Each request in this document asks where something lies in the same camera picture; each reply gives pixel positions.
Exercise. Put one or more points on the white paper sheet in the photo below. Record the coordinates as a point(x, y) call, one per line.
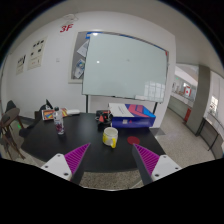
point(119, 110)

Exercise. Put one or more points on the wooden chair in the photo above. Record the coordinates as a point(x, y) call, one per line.
point(11, 114)

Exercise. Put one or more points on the white wall poster small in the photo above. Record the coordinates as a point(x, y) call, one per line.
point(20, 64)

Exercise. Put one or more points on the white wall poster large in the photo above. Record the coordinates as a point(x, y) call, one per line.
point(37, 50)

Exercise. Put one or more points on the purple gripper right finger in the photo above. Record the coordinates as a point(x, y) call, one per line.
point(152, 166)

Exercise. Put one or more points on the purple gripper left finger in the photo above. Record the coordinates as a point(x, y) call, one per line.
point(70, 166)

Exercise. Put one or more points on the blue cardboard box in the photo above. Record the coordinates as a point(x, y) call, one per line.
point(141, 118)

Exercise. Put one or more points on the red 3F wall sign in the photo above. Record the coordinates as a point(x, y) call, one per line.
point(66, 28)

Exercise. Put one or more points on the grey notice board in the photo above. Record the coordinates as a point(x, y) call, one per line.
point(79, 57)

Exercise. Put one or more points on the clear plastic water bottle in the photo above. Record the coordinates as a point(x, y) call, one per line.
point(58, 121)

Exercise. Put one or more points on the red round coaster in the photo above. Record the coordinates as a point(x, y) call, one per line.
point(133, 140)

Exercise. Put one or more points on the white mug yellow handle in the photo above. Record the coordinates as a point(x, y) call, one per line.
point(110, 137)

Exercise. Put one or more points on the large whiteboard on stand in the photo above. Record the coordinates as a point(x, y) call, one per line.
point(124, 67)

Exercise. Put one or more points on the white flat object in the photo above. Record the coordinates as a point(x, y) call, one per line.
point(73, 112)

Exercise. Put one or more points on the black and red tool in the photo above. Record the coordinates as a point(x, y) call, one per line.
point(103, 117)

